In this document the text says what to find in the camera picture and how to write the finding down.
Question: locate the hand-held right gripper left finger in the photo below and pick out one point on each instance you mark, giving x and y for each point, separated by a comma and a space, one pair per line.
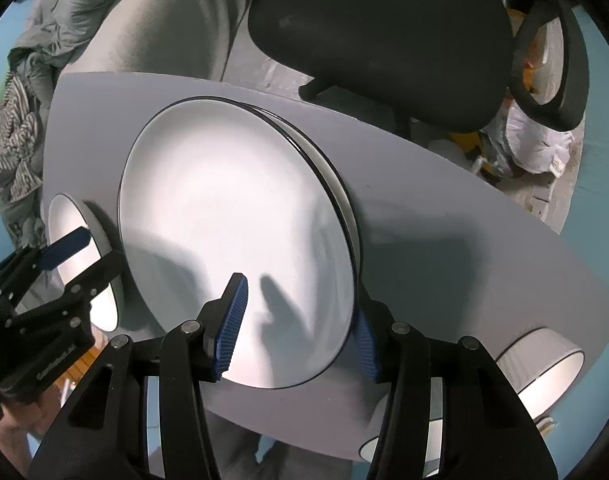
229, 320

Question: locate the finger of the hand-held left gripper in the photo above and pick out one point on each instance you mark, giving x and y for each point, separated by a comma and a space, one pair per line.
64, 250
99, 270

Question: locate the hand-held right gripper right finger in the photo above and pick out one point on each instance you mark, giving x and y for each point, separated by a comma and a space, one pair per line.
367, 347

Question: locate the stack of small white plates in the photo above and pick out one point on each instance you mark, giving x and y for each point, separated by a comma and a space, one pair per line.
64, 215

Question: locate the white plate black rim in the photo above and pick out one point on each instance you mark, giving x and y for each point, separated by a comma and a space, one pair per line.
224, 210
342, 200

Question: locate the person's left forearm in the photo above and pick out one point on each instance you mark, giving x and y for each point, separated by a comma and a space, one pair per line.
9, 425

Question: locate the grey striped cloth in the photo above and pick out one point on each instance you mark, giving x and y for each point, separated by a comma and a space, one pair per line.
19, 120

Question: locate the light grey mattress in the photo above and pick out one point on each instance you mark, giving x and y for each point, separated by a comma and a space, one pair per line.
159, 30

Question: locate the grey duvet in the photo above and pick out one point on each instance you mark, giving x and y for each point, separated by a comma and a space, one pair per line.
69, 5

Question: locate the white plastic bag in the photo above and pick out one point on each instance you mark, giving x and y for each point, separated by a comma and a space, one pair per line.
534, 145

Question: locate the black office chair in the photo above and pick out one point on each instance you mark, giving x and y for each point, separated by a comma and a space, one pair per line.
374, 50

